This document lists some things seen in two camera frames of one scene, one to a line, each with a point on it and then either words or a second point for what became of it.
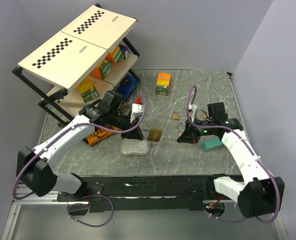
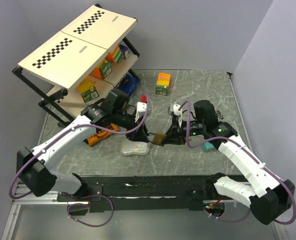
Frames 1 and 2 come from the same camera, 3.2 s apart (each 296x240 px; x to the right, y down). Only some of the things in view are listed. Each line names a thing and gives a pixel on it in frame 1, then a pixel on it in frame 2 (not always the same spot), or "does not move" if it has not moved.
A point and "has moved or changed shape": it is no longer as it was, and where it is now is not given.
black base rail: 114,193 does not move
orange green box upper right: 116,56 does not move
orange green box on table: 163,82 does not move
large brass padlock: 154,134 has moved or changed shape
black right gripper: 189,135 -> 175,135
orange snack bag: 99,134 does not move
